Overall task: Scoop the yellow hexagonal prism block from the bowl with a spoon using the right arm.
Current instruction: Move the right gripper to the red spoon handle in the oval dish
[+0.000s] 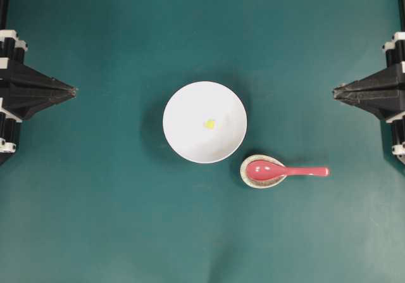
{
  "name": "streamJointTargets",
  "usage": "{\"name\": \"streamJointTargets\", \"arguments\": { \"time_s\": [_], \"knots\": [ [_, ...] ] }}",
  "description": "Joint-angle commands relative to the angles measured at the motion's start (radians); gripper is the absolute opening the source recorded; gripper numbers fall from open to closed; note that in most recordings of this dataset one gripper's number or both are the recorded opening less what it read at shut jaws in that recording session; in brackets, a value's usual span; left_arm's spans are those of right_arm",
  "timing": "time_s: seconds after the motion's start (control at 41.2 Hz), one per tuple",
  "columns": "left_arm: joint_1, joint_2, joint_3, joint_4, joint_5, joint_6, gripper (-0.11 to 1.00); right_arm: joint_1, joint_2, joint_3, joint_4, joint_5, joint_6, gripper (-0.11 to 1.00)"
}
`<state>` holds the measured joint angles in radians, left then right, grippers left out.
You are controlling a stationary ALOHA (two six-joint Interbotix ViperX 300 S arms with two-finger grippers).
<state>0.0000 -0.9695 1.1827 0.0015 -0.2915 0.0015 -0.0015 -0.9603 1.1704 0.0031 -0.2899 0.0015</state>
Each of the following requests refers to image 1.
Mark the pink ceramic spoon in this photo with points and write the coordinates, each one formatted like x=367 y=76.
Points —
x=265 y=170

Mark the black left frame rail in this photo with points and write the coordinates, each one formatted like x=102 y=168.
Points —
x=4 y=4

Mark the black right frame rail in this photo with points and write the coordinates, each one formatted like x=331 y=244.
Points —
x=401 y=4

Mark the speckled cream spoon rest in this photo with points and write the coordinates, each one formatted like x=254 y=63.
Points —
x=257 y=184

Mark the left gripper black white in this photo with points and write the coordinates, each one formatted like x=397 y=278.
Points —
x=15 y=75

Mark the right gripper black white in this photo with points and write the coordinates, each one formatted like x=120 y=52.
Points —
x=389 y=109

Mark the white round bowl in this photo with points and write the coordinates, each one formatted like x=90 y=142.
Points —
x=190 y=107

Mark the black frame rail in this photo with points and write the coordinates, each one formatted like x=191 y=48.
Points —
x=401 y=4
x=4 y=4

